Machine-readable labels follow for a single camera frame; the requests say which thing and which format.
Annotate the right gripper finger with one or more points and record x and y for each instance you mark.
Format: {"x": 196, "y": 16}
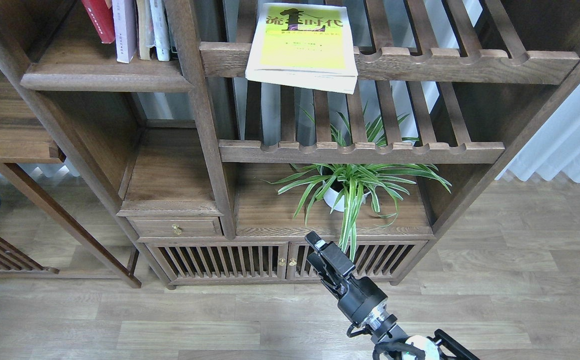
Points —
{"x": 333, "y": 256}
{"x": 328, "y": 276}

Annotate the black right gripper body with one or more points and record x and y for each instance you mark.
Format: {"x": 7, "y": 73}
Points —
{"x": 364, "y": 304}

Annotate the white lavender cover book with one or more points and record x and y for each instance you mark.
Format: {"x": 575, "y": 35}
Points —
{"x": 125, "y": 26}

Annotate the red cover book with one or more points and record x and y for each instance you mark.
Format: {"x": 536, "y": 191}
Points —
{"x": 100, "y": 14}

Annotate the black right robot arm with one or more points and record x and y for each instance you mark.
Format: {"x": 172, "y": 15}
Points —
{"x": 390, "y": 339}

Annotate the white plant pot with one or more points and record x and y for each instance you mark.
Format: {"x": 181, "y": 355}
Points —
{"x": 333, "y": 197}

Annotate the brass drawer knob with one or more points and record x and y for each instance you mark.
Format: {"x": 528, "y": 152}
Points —
{"x": 177, "y": 230}

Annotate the dark wooden bookshelf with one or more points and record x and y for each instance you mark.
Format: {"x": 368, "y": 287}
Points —
{"x": 176, "y": 142}

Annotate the yellow green cover book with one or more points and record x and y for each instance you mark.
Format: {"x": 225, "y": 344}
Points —
{"x": 304, "y": 46}

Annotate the upright dark green book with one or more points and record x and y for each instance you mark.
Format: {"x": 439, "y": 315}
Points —
{"x": 172, "y": 43}

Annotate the white pleated curtain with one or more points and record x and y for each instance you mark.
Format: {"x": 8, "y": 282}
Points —
{"x": 554, "y": 149}

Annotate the upright white book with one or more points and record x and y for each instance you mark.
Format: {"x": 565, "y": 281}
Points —
{"x": 160, "y": 30}

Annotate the upright beige book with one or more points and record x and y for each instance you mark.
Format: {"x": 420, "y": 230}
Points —
{"x": 145, "y": 31}

